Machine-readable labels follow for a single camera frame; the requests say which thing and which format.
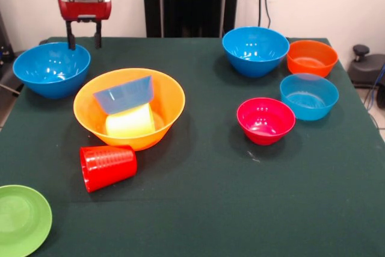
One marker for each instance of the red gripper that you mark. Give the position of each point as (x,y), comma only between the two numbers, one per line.
(84,8)

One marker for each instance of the large blue bowl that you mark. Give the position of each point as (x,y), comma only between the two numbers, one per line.
(255,55)
(51,67)

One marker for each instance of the small blue bowl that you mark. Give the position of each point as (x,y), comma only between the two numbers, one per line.
(309,109)
(124,97)

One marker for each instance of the yellow cup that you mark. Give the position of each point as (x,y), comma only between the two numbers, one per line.
(129,124)

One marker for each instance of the large yellow bowl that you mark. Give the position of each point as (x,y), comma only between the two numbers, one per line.
(168,100)

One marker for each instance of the red cup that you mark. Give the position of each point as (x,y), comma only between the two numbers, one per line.
(111,166)

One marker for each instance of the green bowl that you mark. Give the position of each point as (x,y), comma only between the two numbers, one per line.
(18,221)

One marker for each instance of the pink bowl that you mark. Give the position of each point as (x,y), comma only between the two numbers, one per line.
(263,135)

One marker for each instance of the black equipment case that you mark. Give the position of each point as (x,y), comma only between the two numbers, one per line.
(4,43)

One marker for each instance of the black stand base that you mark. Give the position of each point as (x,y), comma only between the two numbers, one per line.
(367,67)
(7,81)

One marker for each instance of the dark green tablecloth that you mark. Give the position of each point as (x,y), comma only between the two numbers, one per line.
(195,209)

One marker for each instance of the orange bowl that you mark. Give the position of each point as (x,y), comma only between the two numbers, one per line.
(311,64)

